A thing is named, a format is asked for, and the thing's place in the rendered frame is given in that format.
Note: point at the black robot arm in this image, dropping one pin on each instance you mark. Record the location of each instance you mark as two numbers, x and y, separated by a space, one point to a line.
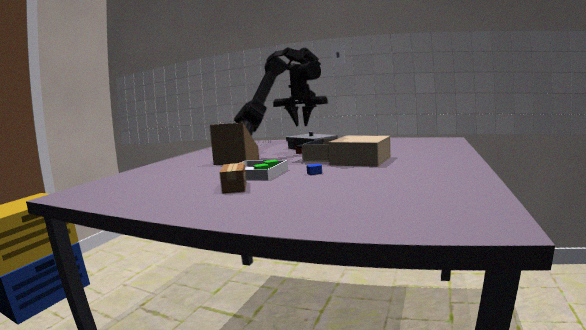
253 112

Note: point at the white square tray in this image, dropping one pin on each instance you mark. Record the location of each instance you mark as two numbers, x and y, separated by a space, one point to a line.
259 174

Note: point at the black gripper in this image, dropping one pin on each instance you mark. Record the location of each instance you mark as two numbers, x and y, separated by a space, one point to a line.
299 91

